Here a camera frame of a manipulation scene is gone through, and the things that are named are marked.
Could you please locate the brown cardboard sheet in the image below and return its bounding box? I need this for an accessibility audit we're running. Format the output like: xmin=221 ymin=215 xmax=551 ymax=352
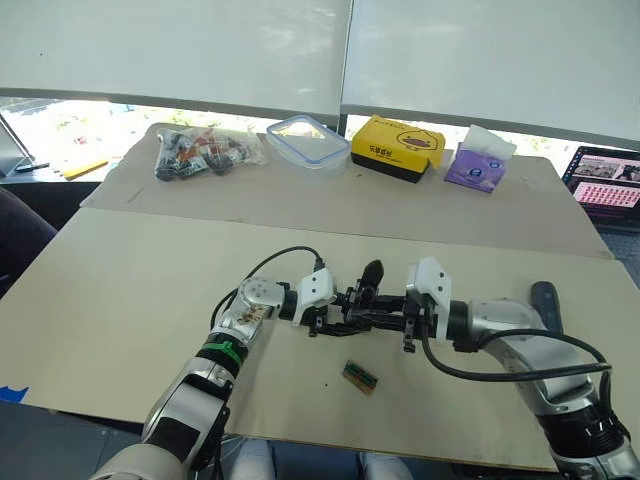
xmin=78 ymin=121 xmax=617 ymax=262

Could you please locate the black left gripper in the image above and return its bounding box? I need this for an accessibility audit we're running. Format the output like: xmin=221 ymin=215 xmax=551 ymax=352
xmin=307 ymin=287 xmax=384 ymax=340

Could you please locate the white roller blind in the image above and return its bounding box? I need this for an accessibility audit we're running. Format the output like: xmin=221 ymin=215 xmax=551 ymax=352
xmin=0 ymin=0 xmax=354 ymax=119
xmin=340 ymin=0 xmax=640 ymax=151

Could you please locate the grey tilted tablet stand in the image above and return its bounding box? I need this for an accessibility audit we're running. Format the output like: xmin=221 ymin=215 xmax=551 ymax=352
xmin=0 ymin=113 xmax=39 ymax=177

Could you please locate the yellow duck tissue box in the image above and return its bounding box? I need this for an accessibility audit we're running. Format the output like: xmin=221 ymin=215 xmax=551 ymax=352
xmin=349 ymin=114 xmax=447 ymax=185

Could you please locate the grey rounded shape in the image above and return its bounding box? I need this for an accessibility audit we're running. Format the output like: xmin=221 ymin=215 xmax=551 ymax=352
xmin=358 ymin=451 xmax=417 ymax=480
xmin=232 ymin=438 xmax=277 ymax=480

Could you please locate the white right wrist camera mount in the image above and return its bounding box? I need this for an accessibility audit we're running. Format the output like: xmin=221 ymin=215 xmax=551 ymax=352
xmin=405 ymin=256 xmax=454 ymax=344

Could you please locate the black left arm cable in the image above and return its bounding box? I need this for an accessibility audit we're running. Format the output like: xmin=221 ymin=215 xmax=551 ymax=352
xmin=210 ymin=244 xmax=327 ymax=331

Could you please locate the black gripper assembly part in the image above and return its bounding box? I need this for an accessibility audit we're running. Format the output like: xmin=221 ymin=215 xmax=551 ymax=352
xmin=344 ymin=259 xmax=386 ymax=329

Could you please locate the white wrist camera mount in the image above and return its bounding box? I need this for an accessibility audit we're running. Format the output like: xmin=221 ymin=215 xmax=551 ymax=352
xmin=292 ymin=268 xmax=338 ymax=327
xmin=405 ymin=256 xmax=454 ymax=344

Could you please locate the yellow flat stick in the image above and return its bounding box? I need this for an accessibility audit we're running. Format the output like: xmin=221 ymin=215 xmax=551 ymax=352
xmin=61 ymin=158 xmax=111 ymax=182

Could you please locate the dark window frame post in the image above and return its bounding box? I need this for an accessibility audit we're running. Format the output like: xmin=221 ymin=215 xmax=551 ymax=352
xmin=337 ymin=0 xmax=355 ymax=137

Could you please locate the purple tissue pack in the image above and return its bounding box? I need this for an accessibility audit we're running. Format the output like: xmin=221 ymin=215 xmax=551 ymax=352
xmin=443 ymin=124 xmax=518 ymax=195

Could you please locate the clear bag of parts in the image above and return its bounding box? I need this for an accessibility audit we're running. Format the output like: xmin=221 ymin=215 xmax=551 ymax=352
xmin=154 ymin=125 xmax=267 ymax=184

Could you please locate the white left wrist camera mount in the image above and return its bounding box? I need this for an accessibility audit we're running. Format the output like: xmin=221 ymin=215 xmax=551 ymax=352
xmin=292 ymin=268 xmax=338 ymax=327

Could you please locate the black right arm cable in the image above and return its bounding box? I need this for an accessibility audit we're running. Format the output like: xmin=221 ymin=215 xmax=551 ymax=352
xmin=419 ymin=327 xmax=640 ymax=466

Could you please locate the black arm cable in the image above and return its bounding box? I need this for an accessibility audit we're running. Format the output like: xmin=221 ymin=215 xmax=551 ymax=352
xmin=210 ymin=244 xmax=327 ymax=331
xmin=419 ymin=327 xmax=640 ymax=466

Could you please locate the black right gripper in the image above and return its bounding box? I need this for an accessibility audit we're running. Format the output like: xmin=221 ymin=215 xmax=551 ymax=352
xmin=349 ymin=292 xmax=434 ymax=354

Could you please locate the open laptop with pink screen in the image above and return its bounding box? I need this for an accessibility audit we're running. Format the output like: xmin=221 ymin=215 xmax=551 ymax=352
xmin=559 ymin=145 xmax=640 ymax=232

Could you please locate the small green brown part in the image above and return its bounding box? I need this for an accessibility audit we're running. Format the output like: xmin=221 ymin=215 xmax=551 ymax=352
xmin=341 ymin=359 xmax=378 ymax=397

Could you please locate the clear blue-rimmed plastic container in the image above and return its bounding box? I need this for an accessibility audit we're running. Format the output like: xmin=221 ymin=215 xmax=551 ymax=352
xmin=265 ymin=114 xmax=351 ymax=177

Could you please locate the large light cardboard sheet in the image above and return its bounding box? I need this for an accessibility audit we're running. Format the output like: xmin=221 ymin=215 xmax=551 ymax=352
xmin=0 ymin=206 xmax=640 ymax=473

